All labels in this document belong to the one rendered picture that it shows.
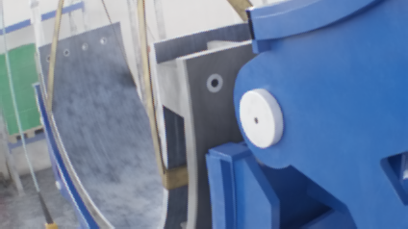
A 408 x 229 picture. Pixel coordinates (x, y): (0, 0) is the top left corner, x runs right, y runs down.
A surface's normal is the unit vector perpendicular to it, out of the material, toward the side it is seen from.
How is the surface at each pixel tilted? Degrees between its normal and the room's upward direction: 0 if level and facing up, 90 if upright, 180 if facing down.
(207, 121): 101
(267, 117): 90
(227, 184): 97
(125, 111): 55
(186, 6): 90
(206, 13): 90
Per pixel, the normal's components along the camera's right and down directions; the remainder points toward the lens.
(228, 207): 0.55, 0.26
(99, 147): 0.23, -0.61
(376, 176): -0.84, 0.26
